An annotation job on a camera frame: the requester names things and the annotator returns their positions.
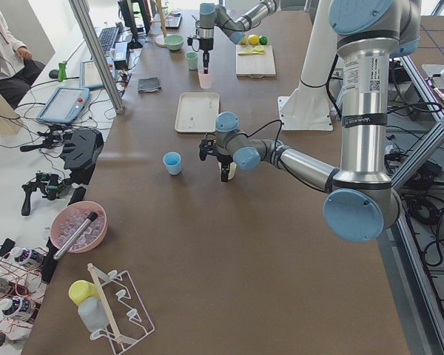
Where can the wooden cutting board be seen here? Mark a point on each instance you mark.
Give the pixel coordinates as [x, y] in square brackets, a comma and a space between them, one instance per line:
[255, 61]

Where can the white wire cup rack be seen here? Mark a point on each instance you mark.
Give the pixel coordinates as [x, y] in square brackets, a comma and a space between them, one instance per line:
[129, 319]

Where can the black keyboard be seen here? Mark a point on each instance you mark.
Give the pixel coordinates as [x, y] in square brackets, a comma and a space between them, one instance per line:
[107, 38]

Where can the metal tube with black cap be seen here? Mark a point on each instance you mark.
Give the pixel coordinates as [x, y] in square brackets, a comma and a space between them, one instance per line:
[75, 236]

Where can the green bowl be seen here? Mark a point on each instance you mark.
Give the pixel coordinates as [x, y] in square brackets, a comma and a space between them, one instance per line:
[174, 42]

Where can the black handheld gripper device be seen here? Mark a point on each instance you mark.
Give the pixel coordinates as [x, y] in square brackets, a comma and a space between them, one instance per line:
[50, 185]

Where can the translucent white cup on rack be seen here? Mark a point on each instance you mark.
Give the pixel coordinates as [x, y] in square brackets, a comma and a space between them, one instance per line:
[92, 314]

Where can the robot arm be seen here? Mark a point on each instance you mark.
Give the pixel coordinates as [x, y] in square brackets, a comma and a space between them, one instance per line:
[361, 203]
[215, 15]

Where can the yellow cup on rack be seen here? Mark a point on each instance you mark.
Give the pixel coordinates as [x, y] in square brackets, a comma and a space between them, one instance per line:
[80, 290]

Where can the black computer mouse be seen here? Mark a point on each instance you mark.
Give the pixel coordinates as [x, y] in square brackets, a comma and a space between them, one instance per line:
[53, 74]

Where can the cream rabbit tray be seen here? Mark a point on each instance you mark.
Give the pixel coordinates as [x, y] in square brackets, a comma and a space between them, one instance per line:
[197, 112]

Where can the green cup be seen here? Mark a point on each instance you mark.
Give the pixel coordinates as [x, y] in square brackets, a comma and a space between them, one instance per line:
[192, 60]

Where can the pink cup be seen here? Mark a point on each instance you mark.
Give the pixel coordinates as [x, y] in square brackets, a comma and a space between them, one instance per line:
[205, 79]

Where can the blue cup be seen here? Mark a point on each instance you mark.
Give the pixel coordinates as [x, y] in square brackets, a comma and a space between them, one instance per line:
[172, 162]

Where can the wooden mug tree stand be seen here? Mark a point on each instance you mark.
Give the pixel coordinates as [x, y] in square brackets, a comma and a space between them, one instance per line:
[160, 40]

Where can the person in white shirt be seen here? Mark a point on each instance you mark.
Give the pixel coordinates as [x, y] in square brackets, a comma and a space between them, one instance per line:
[18, 69]

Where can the grey folded cloth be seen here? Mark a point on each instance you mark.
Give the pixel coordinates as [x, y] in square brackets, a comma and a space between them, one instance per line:
[146, 85]

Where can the aluminium frame post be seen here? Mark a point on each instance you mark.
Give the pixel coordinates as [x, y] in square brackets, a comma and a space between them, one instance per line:
[81, 13]

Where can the green lime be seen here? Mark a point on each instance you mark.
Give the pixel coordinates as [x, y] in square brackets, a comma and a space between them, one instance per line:
[263, 40]

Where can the blue teach pendant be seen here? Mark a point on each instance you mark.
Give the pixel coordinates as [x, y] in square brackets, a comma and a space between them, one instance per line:
[89, 76]
[64, 106]

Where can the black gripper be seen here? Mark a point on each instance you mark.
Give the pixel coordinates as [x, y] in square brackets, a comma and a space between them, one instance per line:
[223, 160]
[206, 45]

